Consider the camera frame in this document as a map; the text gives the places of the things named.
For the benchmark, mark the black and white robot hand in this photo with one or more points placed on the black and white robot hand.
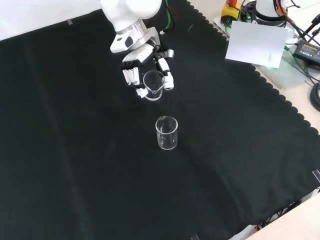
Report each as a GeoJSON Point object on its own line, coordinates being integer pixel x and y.
{"type": "Point", "coordinates": [140, 53]}

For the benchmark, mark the small clear glass beaker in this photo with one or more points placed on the small clear glass beaker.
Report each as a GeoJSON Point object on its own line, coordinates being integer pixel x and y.
{"type": "Point", "coordinates": [154, 93]}

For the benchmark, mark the tall clear glass beaker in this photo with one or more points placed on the tall clear glass beaker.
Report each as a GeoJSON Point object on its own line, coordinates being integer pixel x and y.
{"type": "Point", "coordinates": [167, 140]}

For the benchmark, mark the grey tape piece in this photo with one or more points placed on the grey tape piece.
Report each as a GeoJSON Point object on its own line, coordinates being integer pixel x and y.
{"type": "Point", "coordinates": [317, 175]}
{"type": "Point", "coordinates": [70, 22]}
{"type": "Point", "coordinates": [195, 237]}

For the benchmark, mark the yellow stop button box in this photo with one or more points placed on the yellow stop button box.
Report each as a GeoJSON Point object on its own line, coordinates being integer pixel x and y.
{"type": "Point", "coordinates": [228, 11]}

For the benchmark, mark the white paper sheet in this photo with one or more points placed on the white paper sheet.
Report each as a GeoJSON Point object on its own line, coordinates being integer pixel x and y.
{"type": "Point", "coordinates": [257, 42]}

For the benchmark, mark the black power adapter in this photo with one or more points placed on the black power adapter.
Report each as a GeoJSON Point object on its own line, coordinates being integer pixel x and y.
{"type": "Point", "coordinates": [308, 51]}

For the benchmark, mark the black tripod leg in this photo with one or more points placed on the black tripod leg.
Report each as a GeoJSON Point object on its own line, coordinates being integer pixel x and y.
{"type": "Point", "coordinates": [311, 26]}

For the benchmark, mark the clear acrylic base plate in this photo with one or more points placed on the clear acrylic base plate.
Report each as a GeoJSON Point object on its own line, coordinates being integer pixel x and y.
{"type": "Point", "coordinates": [290, 72]}

